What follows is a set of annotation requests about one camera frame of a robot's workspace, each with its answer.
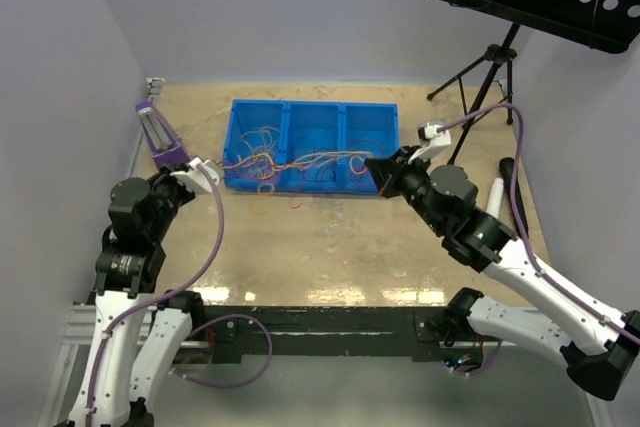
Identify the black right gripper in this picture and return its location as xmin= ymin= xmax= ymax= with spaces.
xmin=366 ymin=144 xmax=447 ymax=233

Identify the red cable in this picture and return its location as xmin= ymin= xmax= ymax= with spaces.
xmin=347 ymin=139 xmax=386 ymax=187

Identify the dark blue cable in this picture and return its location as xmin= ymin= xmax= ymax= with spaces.
xmin=291 ymin=136 xmax=341 ymax=183

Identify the coloured cable bundle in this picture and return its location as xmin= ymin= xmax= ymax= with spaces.
xmin=219 ymin=146 xmax=376 ymax=211

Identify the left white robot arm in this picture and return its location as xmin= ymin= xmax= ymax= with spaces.
xmin=61 ymin=157 xmax=220 ymax=426

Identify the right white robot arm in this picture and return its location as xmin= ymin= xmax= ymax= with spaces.
xmin=365 ymin=148 xmax=639 ymax=401

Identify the purple metronome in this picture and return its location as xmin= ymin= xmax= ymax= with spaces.
xmin=135 ymin=101 xmax=190 ymax=170

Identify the white plastic tube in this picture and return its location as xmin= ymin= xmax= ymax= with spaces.
xmin=486 ymin=177 xmax=505 ymax=219

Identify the blue three-compartment bin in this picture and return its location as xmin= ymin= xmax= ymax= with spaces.
xmin=221 ymin=99 xmax=399 ymax=196

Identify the black microphone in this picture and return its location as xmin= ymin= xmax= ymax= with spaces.
xmin=499 ymin=157 xmax=529 ymax=234

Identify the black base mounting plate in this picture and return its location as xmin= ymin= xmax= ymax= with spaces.
xmin=184 ymin=305 xmax=494 ymax=364

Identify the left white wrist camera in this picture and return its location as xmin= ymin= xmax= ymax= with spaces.
xmin=170 ymin=157 xmax=224 ymax=196

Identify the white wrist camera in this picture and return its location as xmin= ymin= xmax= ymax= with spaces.
xmin=408 ymin=121 xmax=452 ymax=164
xmin=170 ymin=157 xmax=224 ymax=196

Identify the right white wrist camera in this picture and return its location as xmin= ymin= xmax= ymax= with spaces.
xmin=408 ymin=121 xmax=452 ymax=164

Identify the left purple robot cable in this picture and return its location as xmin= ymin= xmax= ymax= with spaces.
xmin=84 ymin=161 xmax=226 ymax=423

